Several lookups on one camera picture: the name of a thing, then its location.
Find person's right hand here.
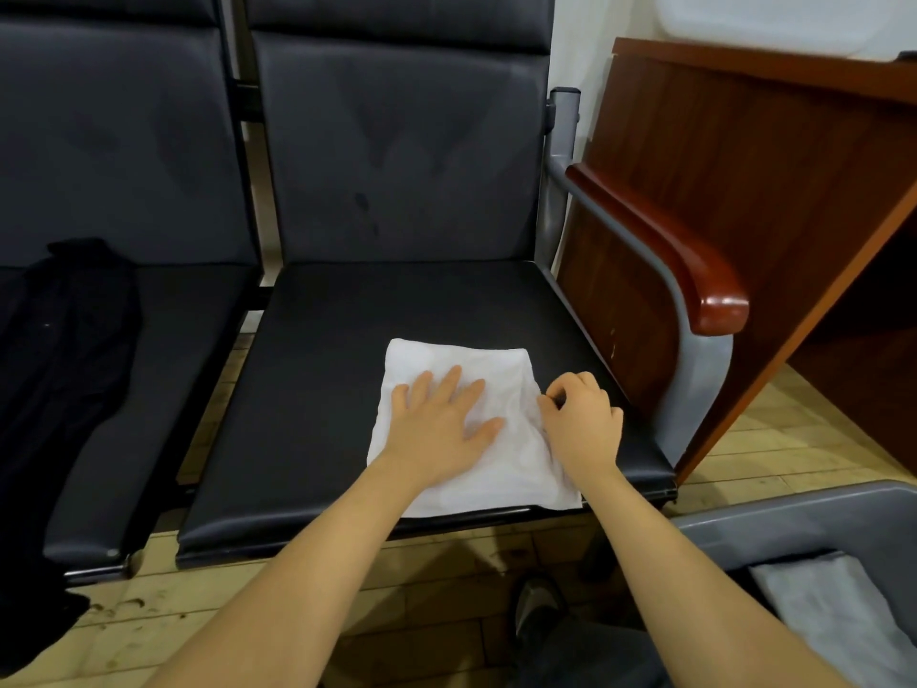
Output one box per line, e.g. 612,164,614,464
537,371,627,490

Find person's left hand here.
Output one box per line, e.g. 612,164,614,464
375,365,507,496

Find white t-shirt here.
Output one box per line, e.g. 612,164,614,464
365,336,586,520

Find grey plastic storage bin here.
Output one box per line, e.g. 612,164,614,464
673,480,917,688

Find grey t-shirt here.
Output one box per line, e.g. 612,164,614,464
748,551,917,688

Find black t-shirt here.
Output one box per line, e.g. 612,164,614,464
0,236,145,679

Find person's left forearm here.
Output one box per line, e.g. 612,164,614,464
143,468,432,688

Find person's right forearm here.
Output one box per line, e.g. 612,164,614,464
573,465,850,688

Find person's black shoe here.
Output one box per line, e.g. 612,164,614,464
511,572,569,648

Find person's blue jeans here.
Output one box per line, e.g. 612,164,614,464
513,615,675,688

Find brown wooden bench armrest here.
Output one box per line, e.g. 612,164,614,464
565,161,753,338

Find black leather bench seat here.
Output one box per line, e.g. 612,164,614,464
0,0,268,585
175,0,678,570

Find brown wooden desk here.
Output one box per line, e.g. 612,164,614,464
556,36,917,484

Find white plastic tray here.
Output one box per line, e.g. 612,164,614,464
651,0,917,63

